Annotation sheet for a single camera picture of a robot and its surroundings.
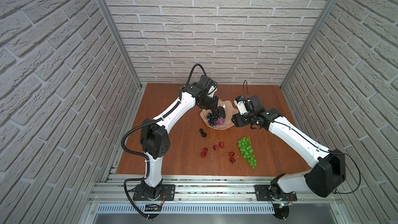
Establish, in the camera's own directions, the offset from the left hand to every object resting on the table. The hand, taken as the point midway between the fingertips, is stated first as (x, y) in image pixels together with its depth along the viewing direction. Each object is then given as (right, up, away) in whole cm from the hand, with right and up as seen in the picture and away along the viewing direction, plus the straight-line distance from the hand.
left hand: (218, 104), depth 84 cm
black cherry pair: (-8, -19, +8) cm, 22 cm away
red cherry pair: (-8, -28, +1) cm, 30 cm away
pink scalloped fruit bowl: (+10, -5, +16) cm, 20 cm away
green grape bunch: (+16, -27, +1) cm, 31 cm away
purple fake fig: (+2, -11, +11) cm, 16 cm away
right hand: (+11, -7, -2) cm, 13 cm away
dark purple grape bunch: (-3, -7, 0) cm, 7 cm away
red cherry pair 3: (+8, -31, 0) cm, 32 cm away
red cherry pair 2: (+2, -24, +4) cm, 24 cm away
